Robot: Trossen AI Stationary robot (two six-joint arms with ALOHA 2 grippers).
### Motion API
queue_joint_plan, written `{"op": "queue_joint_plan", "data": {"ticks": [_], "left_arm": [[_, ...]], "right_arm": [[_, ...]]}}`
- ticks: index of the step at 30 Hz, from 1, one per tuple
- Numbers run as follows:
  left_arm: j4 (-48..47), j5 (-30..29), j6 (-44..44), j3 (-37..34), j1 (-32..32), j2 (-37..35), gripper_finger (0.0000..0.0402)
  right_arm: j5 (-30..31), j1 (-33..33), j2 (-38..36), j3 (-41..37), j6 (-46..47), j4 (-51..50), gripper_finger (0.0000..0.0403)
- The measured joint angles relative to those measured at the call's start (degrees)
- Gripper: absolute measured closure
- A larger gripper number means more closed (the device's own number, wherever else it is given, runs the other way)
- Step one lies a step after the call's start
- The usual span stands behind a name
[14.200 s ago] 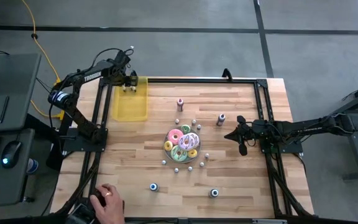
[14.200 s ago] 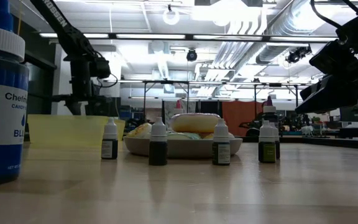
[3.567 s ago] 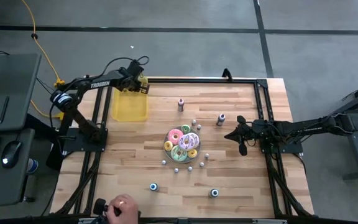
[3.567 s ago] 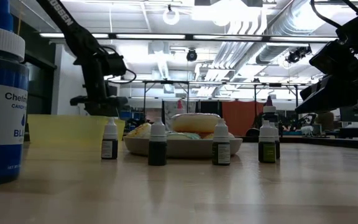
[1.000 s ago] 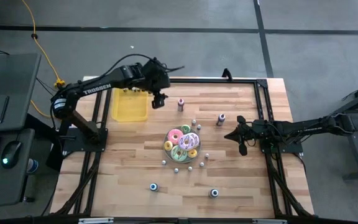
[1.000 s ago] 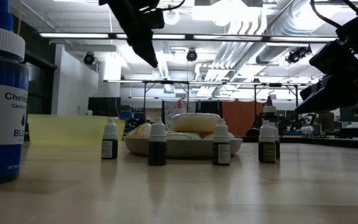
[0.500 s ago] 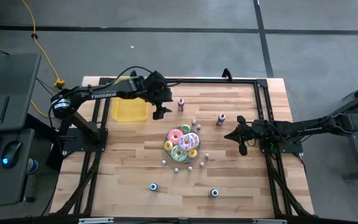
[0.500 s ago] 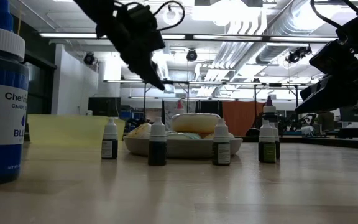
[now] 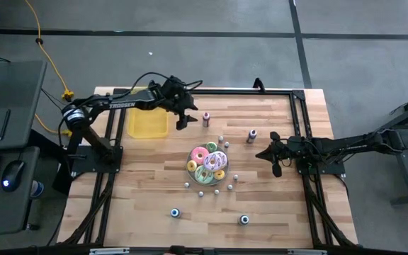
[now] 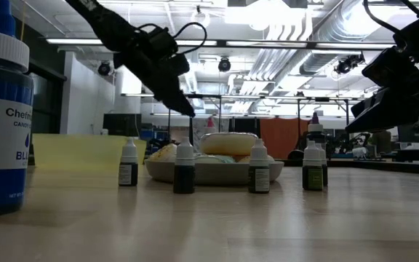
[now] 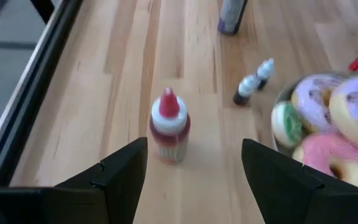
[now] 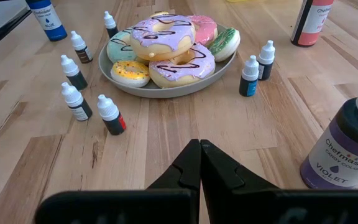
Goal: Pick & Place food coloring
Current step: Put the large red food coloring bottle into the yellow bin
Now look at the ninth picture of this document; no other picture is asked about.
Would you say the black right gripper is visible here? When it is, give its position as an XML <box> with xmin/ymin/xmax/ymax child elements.
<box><xmin>255</xmin><ymin>131</ymin><xmax>299</xmax><ymax>179</ymax></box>

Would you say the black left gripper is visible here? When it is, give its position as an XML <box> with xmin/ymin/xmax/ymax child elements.
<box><xmin>160</xmin><ymin>76</ymin><xmax>199</xmax><ymax>131</ymax></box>

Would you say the yellow translucent plastic bin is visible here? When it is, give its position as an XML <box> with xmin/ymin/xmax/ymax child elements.
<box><xmin>127</xmin><ymin>87</ymin><xmax>170</xmax><ymax>140</ymax></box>

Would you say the pink frosted donut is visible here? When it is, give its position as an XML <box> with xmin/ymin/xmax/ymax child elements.
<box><xmin>191</xmin><ymin>146</ymin><xmax>210</xmax><ymax>166</ymax></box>

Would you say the lilac donut with brown stripes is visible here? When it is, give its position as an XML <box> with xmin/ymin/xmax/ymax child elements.
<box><xmin>203</xmin><ymin>151</ymin><xmax>229</xmax><ymax>173</ymax></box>

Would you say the grey round plate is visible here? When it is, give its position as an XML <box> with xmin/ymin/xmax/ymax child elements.
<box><xmin>185</xmin><ymin>141</ymin><xmax>230</xmax><ymax>187</ymax></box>

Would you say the large green frosted donut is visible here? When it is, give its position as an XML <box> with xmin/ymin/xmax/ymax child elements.
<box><xmin>193</xmin><ymin>164</ymin><xmax>215</xmax><ymax>185</ymax></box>

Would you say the black table clamp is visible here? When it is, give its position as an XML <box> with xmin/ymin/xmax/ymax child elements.
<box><xmin>252</xmin><ymin>77</ymin><xmax>266</xmax><ymax>94</ymax></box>

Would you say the black support panel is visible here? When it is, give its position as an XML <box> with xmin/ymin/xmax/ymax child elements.
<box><xmin>52</xmin><ymin>155</ymin><xmax>77</xmax><ymax>195</ymax></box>

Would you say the blue and white can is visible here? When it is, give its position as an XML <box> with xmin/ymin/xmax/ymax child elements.
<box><xmin>30</xmin><ymin>180</ymin><xmax>45</xmax><ymax>198</ymax></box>

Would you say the dark grey desk top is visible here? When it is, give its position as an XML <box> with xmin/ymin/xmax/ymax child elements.
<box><xmin>0</xmin><ymin>59</ymin><xmax>48</xmax><ymax>152</ymax></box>

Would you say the black pen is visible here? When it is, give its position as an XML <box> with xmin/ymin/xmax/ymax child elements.
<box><xmin>0</xmin><ymin>108</ymin><xmax>12</xmax><ymax>141</ymax></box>

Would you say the black computer mouse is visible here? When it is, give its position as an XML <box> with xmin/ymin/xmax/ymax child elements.
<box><xmin>0</xmin><ymin>159</ymin><xmax>26</xmax><ymax>193</ymax></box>

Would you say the dark grey desk shelf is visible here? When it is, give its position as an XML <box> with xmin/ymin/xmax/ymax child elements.
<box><xmin>0</xmin><ymin>145</ymin><xmax>41</xmax><ymax>237</ymax></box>

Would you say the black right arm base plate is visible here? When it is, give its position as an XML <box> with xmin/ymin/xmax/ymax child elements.
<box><xmin>295</xmin><ymin>155</ymin><xmax>346</xmax><ymax>176</ymax></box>

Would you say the silver metal bracket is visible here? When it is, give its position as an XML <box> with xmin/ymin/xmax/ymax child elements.
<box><xmin>288</xmin><ymin>249</ymin><xmax>328</xmax><ymax>255</ymax></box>
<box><xmin>89</xmin><ymin>247</ymin><xmax>130</xmax><ymax>255</ymax></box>

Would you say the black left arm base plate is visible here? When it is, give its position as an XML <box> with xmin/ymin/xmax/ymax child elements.
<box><xmin>71</xmin><ymin>144</ymin><xmax>124</xmax><ymax>174</ymax></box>

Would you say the yellow extension cord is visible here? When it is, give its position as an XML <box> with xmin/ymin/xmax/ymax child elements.
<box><xmin>24</xmin><ymin>0</ymin><xmax>74</xmax><ymax>103</ymax></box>
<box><xmin>33</xmin><ymin>113</ymin><xmax>74</xmax><ymax>138</ymax></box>

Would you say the dark grey stand frame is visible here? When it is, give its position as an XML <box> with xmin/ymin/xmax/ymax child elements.
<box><xmin>377</xmin><ymin>88</ymin><xmax>408</xmax><ymax>206</ymax></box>

